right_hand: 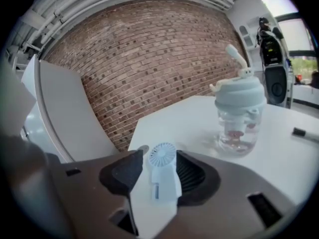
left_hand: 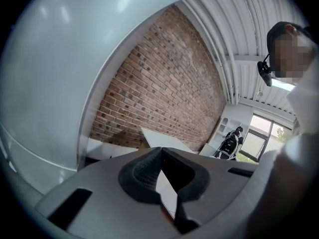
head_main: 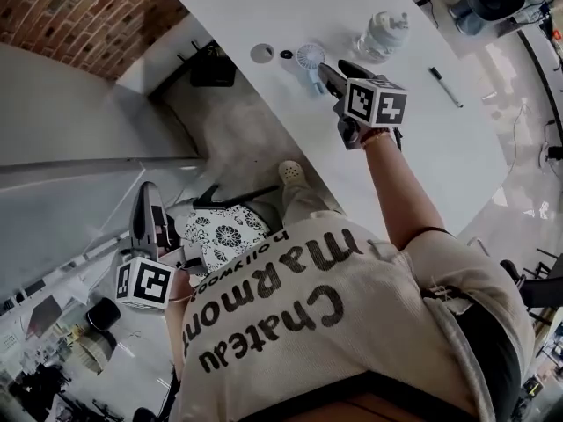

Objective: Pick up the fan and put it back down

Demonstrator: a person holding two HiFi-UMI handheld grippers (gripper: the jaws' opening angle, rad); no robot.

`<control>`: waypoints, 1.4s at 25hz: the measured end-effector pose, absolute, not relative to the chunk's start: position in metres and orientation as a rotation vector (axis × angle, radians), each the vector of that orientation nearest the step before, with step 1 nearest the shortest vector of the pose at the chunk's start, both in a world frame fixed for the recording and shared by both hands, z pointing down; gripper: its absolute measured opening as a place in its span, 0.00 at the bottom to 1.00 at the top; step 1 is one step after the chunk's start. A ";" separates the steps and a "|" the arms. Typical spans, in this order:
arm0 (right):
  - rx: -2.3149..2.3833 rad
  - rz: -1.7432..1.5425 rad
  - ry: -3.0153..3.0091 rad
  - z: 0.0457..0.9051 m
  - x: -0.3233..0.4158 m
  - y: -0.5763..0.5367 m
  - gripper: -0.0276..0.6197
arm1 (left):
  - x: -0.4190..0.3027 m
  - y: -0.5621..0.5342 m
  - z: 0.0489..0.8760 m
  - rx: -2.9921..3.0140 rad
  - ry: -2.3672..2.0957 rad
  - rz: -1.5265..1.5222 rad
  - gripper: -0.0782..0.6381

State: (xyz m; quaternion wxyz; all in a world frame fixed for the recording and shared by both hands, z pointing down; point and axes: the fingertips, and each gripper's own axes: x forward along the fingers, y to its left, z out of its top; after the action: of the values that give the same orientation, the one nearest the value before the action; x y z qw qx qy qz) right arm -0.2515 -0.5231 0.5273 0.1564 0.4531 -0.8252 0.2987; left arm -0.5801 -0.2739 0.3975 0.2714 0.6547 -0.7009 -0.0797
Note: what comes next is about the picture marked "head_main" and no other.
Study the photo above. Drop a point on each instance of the black round bin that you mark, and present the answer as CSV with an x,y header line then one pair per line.
x,y
102,314

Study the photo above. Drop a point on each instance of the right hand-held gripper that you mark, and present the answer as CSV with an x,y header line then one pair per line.
x,y
374,104

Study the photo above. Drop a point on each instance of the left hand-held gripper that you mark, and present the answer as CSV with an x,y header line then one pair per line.
x,y
145,284

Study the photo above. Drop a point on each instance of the white refrigerator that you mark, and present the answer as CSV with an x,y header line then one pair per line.
x,y
79,117

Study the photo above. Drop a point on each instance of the black and white floral cushion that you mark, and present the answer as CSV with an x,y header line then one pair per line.
x,y
224,235

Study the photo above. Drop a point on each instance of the black router with antennas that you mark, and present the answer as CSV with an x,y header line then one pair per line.
x,y
213,75

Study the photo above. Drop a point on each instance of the black marker pen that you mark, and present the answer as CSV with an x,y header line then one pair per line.
x,y
445,86

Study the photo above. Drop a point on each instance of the person's left forearm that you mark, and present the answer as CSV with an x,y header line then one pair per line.
x,y
178,323

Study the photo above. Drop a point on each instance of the person's right forearm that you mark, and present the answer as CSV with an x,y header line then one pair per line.
x,y
404,191

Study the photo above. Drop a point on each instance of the grey round table grommet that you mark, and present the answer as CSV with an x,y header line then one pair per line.
x,y
259,54

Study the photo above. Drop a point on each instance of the beige printed shirt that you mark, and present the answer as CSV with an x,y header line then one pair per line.
x,y
330,323

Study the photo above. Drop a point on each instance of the black office chair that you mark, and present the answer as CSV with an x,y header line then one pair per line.
x,y
536,288

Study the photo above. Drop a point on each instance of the light blue handheld fan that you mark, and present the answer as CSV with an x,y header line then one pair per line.
x,y
308,57

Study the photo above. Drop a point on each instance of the beige trousers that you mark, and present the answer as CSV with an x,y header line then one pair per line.
x,y
308,205

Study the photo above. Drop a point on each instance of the clear bottle with white lid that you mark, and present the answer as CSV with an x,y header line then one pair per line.
x,y
380,38

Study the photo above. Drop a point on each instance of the white clog shoe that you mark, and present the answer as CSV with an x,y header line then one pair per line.
x,y
292,173

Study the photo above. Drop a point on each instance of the beige woven basket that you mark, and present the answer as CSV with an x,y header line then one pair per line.
x,y
94,352

